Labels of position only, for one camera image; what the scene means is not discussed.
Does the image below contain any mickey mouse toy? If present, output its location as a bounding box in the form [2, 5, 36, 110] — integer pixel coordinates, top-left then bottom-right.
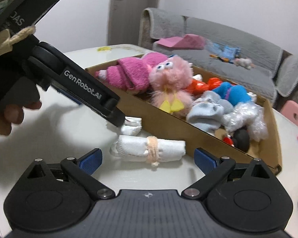
[222, 128, 250, 153]

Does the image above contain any white cloth beige band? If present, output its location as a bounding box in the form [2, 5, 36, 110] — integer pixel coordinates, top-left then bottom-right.
[110, 135, 186, 167]

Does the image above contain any pink fluffy bird toy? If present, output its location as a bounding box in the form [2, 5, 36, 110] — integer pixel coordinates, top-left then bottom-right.
[148, 55, 193, 118]

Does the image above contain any blue knit cloth bundle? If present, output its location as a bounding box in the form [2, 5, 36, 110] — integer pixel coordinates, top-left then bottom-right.
[213, 82, 251, 106]

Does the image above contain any orange plastic bag bundle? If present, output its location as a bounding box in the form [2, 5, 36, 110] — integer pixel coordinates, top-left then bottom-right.
[186, 77, 222, 96]

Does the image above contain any person left hand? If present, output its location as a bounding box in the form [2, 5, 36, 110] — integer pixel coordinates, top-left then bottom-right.
[0, 101, 42, 136]

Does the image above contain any small white cloth bundle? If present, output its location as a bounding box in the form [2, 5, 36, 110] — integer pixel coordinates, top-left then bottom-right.
[120, 117, 142, 136]

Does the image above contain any magenta rolled towel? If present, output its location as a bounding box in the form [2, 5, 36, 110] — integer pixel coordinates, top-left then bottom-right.
[94, 52, 168, 94]

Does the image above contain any brown cardboard box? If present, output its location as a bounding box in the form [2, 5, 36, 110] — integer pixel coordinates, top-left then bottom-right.
[85, 53, 283, 176]

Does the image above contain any light blue sock bundle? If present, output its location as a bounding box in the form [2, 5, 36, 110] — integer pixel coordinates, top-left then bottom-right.
[186, 91, 234, 135]

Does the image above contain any clear plastic wrap ball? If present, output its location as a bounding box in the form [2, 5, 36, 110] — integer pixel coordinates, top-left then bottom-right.
[222, 102, 268, 142]

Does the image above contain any yellow wrapper on table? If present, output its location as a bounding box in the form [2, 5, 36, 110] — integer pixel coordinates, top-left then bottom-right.
[97, 46, 111, 52]

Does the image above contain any pink foam wedge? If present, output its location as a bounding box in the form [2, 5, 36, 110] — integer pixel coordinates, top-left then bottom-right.
[157, 34, 206, 50]

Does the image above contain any small plush animal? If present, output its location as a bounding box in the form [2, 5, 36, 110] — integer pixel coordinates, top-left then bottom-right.
[234, 58, 254, 70]

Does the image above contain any door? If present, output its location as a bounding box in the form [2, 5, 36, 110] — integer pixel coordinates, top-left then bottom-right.
[107, 0, 159, 45]

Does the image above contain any blue toy castle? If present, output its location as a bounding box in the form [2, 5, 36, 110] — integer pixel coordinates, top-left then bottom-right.
[206, 41, 241, 61]

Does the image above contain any grey sofa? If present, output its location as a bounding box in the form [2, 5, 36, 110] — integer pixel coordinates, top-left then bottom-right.
[138, 8, 298, 111]

